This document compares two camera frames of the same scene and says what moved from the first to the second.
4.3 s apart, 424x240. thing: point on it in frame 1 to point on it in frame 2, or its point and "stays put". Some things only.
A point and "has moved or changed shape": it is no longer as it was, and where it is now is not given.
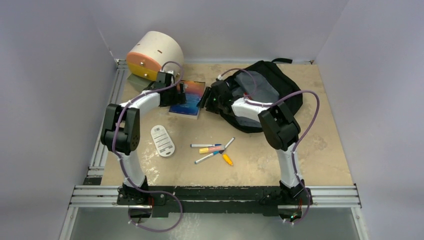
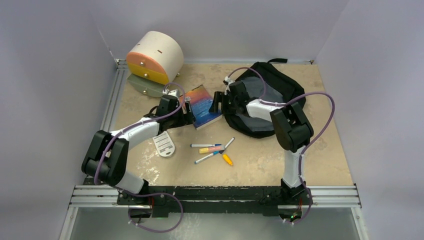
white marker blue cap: [205, 145] stays put
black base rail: [163, 200] stays put
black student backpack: [268, 82] stays put
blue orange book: [193, 90] has moved or changed shape
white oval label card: [162, 141] stays put
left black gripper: [179, 98] to [185, 119]
